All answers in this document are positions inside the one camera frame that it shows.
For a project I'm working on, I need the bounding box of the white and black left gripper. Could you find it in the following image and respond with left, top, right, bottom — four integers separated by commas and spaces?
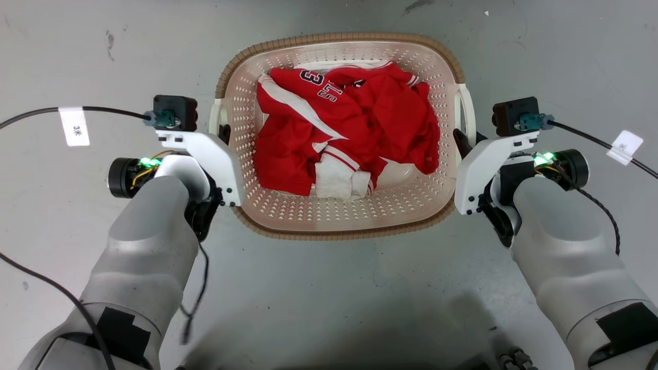
155, 123, 245, 243

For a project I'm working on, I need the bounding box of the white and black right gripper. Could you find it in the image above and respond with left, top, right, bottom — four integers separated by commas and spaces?
452, 128, 540, 249

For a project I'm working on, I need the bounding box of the beige laundry basket brown rim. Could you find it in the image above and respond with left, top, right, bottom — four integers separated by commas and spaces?
208, 32, 476, 242

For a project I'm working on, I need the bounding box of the red and white jersey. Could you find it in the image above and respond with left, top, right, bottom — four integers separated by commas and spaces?
253, 60, 441, 200

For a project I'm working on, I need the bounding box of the black left camera cable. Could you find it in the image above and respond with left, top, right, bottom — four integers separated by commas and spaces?
0, 106, 155, 130

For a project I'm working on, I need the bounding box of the black camera cable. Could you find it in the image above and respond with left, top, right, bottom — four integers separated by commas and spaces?
549, 120, 658, 181
0, 106, 155, 130

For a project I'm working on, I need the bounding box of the black right camera cable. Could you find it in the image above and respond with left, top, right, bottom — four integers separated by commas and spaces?
549, 120, 658, 181

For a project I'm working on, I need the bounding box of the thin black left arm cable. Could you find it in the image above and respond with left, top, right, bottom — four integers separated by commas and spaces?
179, 242, 210, 345

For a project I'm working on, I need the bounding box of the white paper cable tag printed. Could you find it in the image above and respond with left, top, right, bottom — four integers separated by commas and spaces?
59, 106, 91, 147

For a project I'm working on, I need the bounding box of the twisted black right arm cable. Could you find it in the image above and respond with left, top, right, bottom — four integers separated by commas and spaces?
557, 163, 622, 256

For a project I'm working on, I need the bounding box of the white paper cable tag small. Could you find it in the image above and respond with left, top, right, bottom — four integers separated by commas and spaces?
606, 129, 645, 167

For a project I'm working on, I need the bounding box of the thick black cable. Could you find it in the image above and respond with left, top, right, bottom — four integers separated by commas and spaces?
0, 251, 117, 370

